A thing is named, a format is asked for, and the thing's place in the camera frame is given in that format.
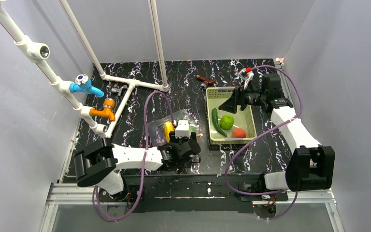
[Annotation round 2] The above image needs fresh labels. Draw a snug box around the dark green fake chili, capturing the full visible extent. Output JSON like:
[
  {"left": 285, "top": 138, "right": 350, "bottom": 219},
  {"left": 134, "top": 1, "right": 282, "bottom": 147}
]
[{"left": 211, "top": 108, "right": 227, "bottom": 137}]

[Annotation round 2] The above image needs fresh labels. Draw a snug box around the clear zip top bag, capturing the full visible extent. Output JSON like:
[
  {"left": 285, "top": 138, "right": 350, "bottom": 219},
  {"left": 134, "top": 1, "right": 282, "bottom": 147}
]
[{"left": 147, "top": 109, "right": 203, "bottom": 146}]

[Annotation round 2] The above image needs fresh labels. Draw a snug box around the red fake tomato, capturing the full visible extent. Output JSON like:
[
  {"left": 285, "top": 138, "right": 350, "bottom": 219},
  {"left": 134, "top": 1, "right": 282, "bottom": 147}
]
[{"left": 231, "top": 128, "right": 247, "bottom": 138}]

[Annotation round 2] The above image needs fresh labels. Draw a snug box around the green fake cucumber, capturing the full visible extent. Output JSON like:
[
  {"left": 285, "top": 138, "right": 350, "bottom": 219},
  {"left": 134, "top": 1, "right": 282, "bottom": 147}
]
[{"left": 189, "top": 125, "right": 198, "bottom": 132}]

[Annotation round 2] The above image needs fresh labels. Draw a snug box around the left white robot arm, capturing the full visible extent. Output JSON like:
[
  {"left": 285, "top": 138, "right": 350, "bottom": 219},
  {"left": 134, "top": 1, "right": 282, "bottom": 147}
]
[{"left": 73, "top": 132, "right": 201, "bottom": 195}]

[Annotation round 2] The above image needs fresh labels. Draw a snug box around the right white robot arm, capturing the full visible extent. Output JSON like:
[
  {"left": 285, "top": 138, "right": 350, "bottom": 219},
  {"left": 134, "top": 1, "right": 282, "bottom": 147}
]
[{"left": 219, "top": 71, "right": 335, "bottom": 196}]

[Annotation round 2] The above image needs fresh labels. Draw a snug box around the yellow-green plastic basket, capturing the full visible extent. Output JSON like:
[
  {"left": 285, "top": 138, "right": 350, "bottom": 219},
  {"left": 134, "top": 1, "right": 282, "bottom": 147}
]
[{"left": 206, "top": 87, "right": 257, "bottom": 145}]

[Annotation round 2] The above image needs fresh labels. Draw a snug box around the orange plastic faucet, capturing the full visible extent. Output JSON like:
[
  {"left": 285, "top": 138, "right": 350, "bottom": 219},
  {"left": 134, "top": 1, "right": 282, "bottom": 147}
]
[{"left": 89, "top": 98, "right": 116, "bottom": 122}]

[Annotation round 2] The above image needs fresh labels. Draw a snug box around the grey metal faucet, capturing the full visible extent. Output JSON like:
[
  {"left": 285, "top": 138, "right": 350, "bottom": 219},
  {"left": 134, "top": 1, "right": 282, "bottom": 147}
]
[{"left": 111, "top": 83, "right": 128, "bottom": 97}]

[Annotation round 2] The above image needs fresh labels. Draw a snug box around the blue plastic faucet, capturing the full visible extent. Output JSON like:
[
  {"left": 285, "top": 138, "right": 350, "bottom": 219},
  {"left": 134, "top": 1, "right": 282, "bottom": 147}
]
[{"left": 69, "top": 74, "right": 104, "bottom": 98}]

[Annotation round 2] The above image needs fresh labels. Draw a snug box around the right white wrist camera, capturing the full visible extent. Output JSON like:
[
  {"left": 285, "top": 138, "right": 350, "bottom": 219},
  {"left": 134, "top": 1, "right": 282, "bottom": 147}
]
[{"left": 238, "top": 67, "right": 254, "bottom": 90}]

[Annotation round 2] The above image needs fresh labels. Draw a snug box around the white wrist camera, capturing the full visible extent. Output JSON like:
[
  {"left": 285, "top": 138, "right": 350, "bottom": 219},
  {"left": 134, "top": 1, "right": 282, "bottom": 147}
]
[
  {"left": 174, "top": 120, "right": 191, "bottom": 139},
  {"left": 238, "top": 67, "right": 254, "bottom": 90}
]

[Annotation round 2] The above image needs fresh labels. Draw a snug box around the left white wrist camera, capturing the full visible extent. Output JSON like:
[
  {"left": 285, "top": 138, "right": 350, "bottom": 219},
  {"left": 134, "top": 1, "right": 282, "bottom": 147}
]
[{"left": 174, "top": 120, "right": 191, "bottom": 139}]

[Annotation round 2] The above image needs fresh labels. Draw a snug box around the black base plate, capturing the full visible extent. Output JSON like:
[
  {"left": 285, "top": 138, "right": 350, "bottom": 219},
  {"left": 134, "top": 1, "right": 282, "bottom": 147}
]
[{"left": 97, "top": 173, "right": 297, "bottom": 215}]

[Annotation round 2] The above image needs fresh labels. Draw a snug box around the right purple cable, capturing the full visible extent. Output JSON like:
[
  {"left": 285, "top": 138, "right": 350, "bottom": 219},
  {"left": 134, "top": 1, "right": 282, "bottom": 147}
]
[{"left": 224, "top": 65, "right": 304, "bottom": 221}]

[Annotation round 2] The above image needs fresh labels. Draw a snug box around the purple cable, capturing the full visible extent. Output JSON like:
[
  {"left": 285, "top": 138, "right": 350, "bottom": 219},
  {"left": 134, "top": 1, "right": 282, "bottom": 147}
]
[
  {"left": 224, "top": 65, "right": 304, "bottom": 221},
  {"left": 92, "top": 90, "right": 175, "bottom": 223}
]

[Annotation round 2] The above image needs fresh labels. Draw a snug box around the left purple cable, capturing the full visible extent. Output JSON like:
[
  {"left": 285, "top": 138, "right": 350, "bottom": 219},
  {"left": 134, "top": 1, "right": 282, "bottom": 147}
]
[{"left": 92, "top": 90, "right": 175, "bottom": 223}]

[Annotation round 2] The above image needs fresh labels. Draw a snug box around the aluminium frame rail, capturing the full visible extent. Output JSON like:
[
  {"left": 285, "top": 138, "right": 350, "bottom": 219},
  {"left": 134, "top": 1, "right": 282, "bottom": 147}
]
[{"left": 42, "top": 58, "right": 338, "bottom": 232}]

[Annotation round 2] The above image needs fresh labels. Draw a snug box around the white PVC pipe frame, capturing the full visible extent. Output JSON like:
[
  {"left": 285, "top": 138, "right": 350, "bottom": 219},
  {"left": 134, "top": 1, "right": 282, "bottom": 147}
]
[{"left": 0, "top": 0, "right": 171, "bottom": 143}]

